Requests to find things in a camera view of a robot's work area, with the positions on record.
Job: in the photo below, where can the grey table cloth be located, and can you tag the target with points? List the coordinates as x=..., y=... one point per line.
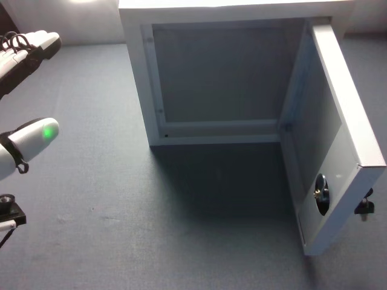
x=90, y=181

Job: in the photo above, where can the white cabinet box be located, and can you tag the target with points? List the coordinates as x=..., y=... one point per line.
x=136, y=60

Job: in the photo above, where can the black bracket with screw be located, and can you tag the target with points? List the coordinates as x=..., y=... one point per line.
x=9, y=213

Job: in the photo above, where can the round metal door lock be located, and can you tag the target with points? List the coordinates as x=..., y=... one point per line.
x=322, y=193

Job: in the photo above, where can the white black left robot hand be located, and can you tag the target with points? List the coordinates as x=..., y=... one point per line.
x=36, y=45

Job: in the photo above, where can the white cabinet door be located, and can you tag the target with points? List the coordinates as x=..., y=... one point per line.
x=347, y=99

